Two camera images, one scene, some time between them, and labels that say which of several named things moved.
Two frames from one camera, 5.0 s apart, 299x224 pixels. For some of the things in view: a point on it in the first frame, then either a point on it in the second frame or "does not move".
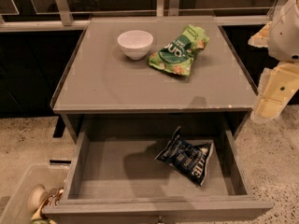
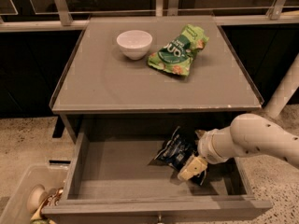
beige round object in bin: (35, 197) does not move
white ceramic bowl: (135, 43) does not move
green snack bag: (177, 54) does not move
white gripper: (285, 36) -> (206, 148)
